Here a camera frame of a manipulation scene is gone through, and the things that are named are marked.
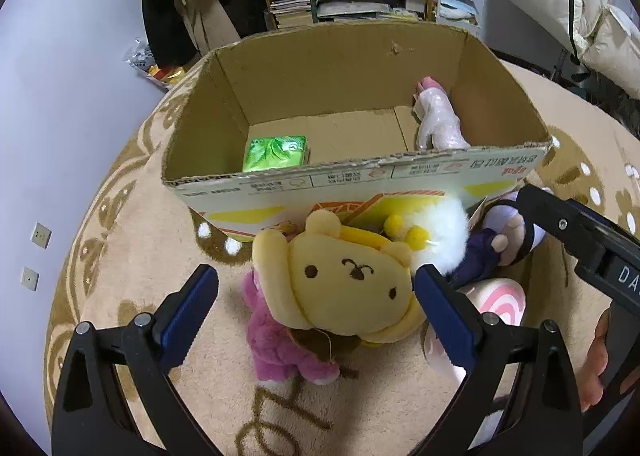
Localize flat cardboard piece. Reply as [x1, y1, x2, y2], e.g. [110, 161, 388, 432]
[175, 0, 246, 57]

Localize pink plastic-wrapped toy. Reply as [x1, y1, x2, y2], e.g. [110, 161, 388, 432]
[412, 76, 471, 153]

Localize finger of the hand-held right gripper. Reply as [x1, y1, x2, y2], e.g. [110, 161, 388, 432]
[516, 184, 621, 265]

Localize pink swirl plush toy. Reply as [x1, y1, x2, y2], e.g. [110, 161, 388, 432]
[422, 278, 527, 382]

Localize purple plush doll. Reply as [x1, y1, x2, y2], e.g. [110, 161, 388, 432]
[445, 191, 548, 287]

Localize plastic snack bag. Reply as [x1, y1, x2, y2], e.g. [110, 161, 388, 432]
[125, 38, 193, 89]

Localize yellow bear plush toy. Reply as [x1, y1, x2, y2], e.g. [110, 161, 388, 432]
[251, 210, 426, 347]

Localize white fluffy plush toy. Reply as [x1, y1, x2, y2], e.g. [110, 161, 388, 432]
[384, 193, 471, 272]

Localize green tissue pack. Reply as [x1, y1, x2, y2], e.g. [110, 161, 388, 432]
[242, 136, 311, 173]

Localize stack of books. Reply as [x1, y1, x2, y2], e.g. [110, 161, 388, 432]
[265, 0, 313, 31]

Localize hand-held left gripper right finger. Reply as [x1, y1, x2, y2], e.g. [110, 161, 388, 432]
[414, 263, 583, 456]

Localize person's right hand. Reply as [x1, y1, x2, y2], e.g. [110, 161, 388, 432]
[580, 308, 613, 412]

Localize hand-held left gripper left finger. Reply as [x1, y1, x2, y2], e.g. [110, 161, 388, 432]
[51, 263, 221, 456]

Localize round beige rug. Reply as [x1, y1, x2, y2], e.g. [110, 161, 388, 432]
[42, 53, 640, 456]

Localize stack of papers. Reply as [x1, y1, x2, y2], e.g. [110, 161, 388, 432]
[317, 0, 431, 22]

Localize black hanging garment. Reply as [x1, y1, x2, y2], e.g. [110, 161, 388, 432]
[220, 0, 268, 39]
[139, 0, 198, 68]

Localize cardboard box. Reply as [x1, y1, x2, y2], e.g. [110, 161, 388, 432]
[161, 21, 553, 243]

